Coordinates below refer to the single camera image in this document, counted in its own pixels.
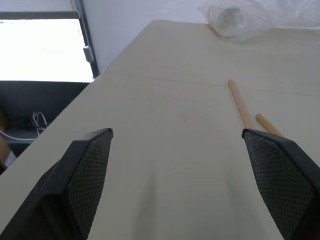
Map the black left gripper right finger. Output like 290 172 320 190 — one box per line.
241 128 320 240

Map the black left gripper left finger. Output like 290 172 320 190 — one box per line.
0 127 114 240

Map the wooden chopstick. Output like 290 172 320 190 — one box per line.
255 113 284 138
227 79 255 130

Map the clear plastic wrap bundle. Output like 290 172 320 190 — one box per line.
197 0 320 45

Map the white cable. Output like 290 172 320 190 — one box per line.
31 111 48 137

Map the window with dark frame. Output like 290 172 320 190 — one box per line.
0 0 101 83

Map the grey blind pull cord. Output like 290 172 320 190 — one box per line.
70 0 95 63

